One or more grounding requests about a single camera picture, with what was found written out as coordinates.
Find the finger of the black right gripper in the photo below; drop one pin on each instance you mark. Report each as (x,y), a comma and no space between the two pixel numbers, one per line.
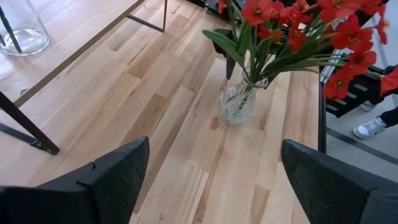
(230,67)

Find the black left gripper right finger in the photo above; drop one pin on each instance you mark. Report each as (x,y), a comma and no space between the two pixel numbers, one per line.
(342,193)

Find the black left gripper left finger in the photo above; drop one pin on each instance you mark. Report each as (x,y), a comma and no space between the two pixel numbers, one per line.
(77,202)

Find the patterned clear glass vase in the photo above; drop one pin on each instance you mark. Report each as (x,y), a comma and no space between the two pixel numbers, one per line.
(236,102)

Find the red artificial flower bunch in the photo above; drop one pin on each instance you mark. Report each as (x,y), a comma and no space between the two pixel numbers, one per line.
(264,12)
(351,37)

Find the plain clear glass vase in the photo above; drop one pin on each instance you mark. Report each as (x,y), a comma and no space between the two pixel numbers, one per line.
(28,37)

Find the wooden shelf black metal legs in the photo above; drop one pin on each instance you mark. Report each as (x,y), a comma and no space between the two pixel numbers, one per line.
(68,28)

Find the person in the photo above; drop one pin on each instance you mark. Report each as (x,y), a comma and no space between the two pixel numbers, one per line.
(370,127)

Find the silver aluminium rail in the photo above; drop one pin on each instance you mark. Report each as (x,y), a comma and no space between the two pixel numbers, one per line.
(326,71)

